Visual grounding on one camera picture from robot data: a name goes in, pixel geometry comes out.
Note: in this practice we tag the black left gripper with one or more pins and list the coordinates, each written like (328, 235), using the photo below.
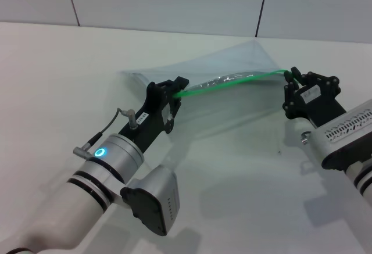
(151, 120)

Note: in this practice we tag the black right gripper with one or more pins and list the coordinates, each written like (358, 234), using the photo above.
(322, 108)

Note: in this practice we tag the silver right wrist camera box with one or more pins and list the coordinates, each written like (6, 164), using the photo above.
(343, 137)

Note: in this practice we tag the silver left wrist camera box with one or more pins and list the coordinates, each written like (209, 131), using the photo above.
(148, 204)

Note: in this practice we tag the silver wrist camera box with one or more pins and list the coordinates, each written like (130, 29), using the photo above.
(148, 204)
(343, 137)

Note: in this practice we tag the clear green-zip document bag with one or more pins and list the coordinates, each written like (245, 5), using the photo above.
(232, 62)

